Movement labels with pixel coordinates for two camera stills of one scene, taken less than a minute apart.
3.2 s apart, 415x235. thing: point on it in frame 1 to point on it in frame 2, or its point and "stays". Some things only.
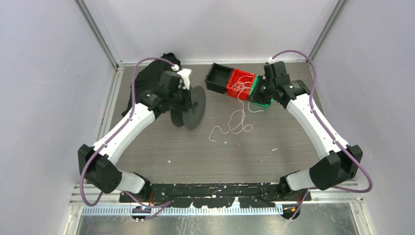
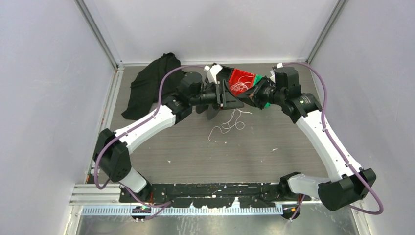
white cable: x=252 y=111 to x=243 y=82
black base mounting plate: x=215 y=196 stays
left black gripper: x=187 y=105 to x=224 y=99
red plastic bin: x=240 y=84 stays
